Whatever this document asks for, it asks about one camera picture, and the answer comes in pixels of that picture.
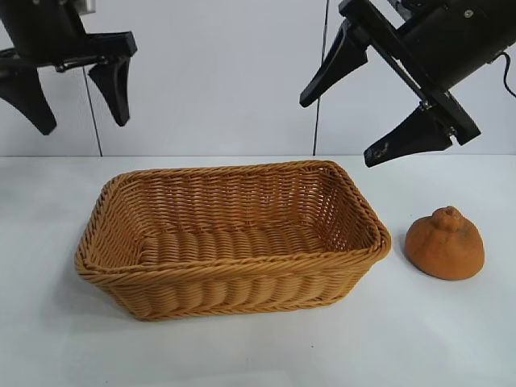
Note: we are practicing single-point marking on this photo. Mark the tan woven wicker basket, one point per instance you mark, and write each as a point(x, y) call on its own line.
point(242, 250)

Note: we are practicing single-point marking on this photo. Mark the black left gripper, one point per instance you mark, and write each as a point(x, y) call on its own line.
point(40, 28)

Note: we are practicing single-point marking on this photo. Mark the brown bread bun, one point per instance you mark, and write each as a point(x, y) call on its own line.
point(439, 250)

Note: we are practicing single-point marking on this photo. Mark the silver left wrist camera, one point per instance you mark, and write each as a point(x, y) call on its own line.
point(86, 5)

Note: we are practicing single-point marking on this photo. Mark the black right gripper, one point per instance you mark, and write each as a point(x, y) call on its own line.
point(447, 40)

